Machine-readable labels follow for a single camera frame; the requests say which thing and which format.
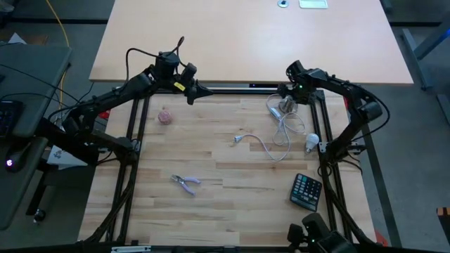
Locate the black keyboard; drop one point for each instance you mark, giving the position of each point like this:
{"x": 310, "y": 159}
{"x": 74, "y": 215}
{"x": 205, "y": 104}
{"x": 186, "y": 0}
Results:
{"x": 8, "y": 117}

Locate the orange black striped object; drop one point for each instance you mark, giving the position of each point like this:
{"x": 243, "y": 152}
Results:
{"x": 443, "y": 215}

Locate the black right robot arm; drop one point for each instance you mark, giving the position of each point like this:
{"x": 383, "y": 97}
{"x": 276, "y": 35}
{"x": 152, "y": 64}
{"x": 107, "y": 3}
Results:
{"x": 369, "y": 110}

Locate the black computer mouse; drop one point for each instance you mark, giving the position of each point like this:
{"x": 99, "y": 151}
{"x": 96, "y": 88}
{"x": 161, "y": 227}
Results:
{"x": 14, "y": 161}

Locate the black desk support beam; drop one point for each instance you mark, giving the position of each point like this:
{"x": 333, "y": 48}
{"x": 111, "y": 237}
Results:
{"x": 38, "y": 191}

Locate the red triangular corner piece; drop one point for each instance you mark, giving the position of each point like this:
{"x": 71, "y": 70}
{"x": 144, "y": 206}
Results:
{"x": 104, "y": 114}
{"x": 346, "y": 102}
{"x": 381, "y": 240}

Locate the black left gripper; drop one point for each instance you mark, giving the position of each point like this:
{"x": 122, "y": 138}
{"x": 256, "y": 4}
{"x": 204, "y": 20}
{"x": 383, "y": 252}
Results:
{"x": 189, "y": 75}

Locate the white sheet with drawing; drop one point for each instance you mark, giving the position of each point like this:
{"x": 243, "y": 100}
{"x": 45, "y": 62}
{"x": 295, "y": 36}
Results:
{"x": 63, "y": 158}

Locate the black round knob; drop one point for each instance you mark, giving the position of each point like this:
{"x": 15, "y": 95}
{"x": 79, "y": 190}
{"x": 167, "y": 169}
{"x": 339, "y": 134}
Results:
{"x": 39, "y": 215}

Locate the silver bracket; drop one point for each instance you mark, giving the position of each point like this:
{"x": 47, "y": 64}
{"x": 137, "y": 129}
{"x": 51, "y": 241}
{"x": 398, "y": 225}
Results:
{"x": 130, "y": 249}

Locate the black calculator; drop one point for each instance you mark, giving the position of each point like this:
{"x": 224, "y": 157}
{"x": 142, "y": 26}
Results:
{"x": 306, "y": 192}

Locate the white flat pad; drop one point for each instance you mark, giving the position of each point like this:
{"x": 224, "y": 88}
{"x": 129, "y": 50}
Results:
{"x": 313, "y": 4}

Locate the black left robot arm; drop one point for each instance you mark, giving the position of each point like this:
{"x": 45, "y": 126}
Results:
{"x": 105, "y": 98}

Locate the light wooden desk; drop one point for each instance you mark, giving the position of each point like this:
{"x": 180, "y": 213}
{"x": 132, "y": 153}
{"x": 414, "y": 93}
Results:
{"x": 246, "y": 42}

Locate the plain white paper sheet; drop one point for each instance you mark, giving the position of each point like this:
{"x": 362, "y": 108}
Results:
{"x": 17, "y": 39}

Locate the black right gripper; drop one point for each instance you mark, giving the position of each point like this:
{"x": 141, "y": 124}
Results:
{"x": 304, "y": 81}

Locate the white lightbulb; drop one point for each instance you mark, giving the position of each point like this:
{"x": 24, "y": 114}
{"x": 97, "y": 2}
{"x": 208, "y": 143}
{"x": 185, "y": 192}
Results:
{"x": 311, "y": 140}

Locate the grey metal table leg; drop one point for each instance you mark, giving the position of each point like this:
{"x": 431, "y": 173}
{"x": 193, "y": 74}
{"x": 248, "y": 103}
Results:
{"x": 416, "y": 59}

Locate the round silver desk grommet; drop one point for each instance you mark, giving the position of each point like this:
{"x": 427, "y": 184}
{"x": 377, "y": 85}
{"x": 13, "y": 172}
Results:
{"x": 283, "y": 3}

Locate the black aluminium rig frame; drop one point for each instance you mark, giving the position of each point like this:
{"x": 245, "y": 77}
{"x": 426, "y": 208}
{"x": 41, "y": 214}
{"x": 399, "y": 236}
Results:
{"x": 239, "y": 92}

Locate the grey side desk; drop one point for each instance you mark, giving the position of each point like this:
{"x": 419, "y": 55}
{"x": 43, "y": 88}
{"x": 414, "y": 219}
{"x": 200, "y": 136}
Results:
{"x": 35, "y": 70}

